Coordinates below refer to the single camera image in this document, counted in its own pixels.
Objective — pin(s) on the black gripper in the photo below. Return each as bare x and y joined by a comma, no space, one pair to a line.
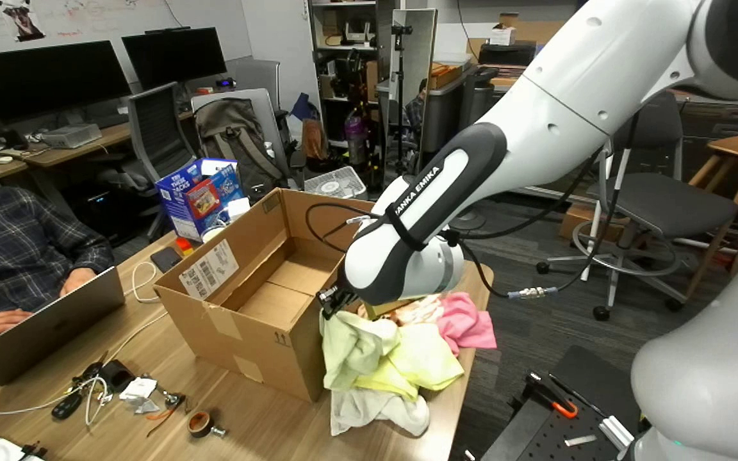
339,302

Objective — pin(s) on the pale yellow towel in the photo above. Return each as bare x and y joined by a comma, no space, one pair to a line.
352,349

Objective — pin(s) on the bright yellow cloth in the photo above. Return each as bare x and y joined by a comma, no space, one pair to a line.
428,361

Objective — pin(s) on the pink cloth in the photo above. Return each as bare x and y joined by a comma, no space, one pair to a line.
461,324

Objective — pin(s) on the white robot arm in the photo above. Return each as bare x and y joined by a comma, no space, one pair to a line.
557,102

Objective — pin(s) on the brown cardboard box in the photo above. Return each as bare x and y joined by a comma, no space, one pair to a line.
241,334

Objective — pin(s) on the flat white box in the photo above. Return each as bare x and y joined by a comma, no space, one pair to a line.
333,182

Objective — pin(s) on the small cardboard box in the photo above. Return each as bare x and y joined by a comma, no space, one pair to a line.
589,221

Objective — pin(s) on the peach cloth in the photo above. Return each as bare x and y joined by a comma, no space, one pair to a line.
415,307

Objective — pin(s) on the white cloth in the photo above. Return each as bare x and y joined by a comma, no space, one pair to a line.
378,412

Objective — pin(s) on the blue snack bag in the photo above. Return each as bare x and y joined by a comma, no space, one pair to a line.
204,201

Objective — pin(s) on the black smartphone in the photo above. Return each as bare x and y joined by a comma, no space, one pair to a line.
166,258

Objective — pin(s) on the small orange-brown roll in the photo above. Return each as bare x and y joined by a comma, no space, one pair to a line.
206,422

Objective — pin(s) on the olive backpack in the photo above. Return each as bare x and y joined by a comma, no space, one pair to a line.
230,137

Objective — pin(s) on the small clear plastic bag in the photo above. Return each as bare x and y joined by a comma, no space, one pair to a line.
142,392

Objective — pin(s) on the black perforated breadboard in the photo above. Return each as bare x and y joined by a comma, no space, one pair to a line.
524,435

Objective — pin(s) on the grey storage bin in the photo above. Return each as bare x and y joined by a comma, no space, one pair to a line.
461,110

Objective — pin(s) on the orange black screwdriver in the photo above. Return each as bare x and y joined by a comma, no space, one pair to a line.
557,399

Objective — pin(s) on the dark mesh office chair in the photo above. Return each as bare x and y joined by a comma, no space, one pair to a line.
160,129

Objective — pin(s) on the metal shelf unit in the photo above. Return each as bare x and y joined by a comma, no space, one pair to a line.
343,51

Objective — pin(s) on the grey laptop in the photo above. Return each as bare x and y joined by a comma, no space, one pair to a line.
52,328

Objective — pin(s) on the black computer monitor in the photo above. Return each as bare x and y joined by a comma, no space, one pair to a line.
177,55
36,79

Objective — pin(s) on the short metal cylinder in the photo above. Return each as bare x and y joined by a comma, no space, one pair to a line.
616,431

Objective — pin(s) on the long wooden monitor desk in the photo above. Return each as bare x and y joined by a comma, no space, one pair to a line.
63,156

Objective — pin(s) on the grey keyboard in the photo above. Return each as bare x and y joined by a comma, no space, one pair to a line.
65,137

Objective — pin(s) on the person in plaid shirt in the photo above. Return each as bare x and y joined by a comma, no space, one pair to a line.
18,247

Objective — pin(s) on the stacked cardboard boxes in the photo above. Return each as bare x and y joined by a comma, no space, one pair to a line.
524,33

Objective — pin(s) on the black swivel chair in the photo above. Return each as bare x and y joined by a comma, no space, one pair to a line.
666,206

